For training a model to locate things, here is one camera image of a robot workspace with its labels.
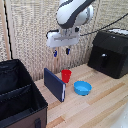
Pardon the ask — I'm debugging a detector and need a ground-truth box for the red plastic cup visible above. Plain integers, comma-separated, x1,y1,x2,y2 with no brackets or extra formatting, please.
60,69,73,84

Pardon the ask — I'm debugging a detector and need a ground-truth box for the black fabric storage box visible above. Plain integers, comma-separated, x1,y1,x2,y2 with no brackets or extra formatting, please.
0,58,49,128

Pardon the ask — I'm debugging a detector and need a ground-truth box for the blue plastic bowl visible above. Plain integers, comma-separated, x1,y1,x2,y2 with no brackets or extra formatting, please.
73,80,93,97

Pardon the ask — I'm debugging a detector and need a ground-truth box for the dark blue book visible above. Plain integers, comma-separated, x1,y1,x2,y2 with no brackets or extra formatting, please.
43,67,67,103

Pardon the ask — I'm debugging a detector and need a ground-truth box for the black paper shredder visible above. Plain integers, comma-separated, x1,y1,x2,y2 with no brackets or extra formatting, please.
87,28,128,80

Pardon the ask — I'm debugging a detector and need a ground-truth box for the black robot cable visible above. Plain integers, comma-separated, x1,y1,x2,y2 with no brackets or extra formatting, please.
79,12,128,37

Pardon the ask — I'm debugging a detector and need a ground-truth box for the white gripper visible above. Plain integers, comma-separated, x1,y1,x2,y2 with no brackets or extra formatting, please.
45,27,81,58

